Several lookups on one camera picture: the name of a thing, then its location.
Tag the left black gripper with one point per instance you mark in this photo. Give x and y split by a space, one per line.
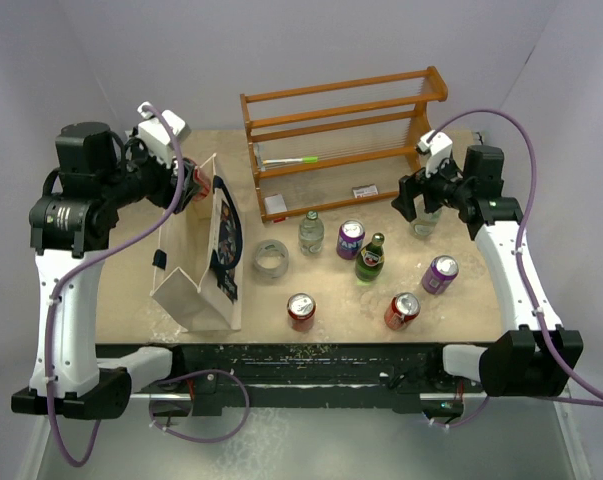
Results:
164 170

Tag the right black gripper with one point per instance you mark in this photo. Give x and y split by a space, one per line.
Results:
419 183

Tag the red cola can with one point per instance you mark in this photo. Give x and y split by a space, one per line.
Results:
403 308
301 309
201 184

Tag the beige canvas tote bag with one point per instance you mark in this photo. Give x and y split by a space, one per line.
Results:
199 262

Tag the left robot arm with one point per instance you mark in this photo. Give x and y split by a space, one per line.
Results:
98 174

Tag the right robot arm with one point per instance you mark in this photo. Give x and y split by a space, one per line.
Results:
519 363

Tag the small red white packet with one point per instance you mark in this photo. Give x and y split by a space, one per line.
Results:
365 191

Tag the purple soda can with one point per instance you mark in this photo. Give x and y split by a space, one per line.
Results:
440 274

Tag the purple Fanta can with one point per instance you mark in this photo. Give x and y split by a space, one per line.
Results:
350 237

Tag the orange wooden shelf rack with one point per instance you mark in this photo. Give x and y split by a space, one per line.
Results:
363 131

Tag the clear glass bottle green cap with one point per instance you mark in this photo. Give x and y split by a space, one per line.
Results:
311 233

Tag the white card on shelf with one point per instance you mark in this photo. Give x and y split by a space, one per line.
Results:
275 204

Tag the green and white pen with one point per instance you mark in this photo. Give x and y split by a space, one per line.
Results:
286 161

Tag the clear tape roll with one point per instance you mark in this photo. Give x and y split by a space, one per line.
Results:
271 259

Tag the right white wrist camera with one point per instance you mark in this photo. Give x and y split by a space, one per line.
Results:
436 148

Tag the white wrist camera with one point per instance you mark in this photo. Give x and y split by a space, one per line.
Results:
436 148
156 138

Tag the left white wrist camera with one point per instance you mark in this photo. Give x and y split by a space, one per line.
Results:
156 138

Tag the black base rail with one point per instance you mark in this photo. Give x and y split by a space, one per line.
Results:
401 377

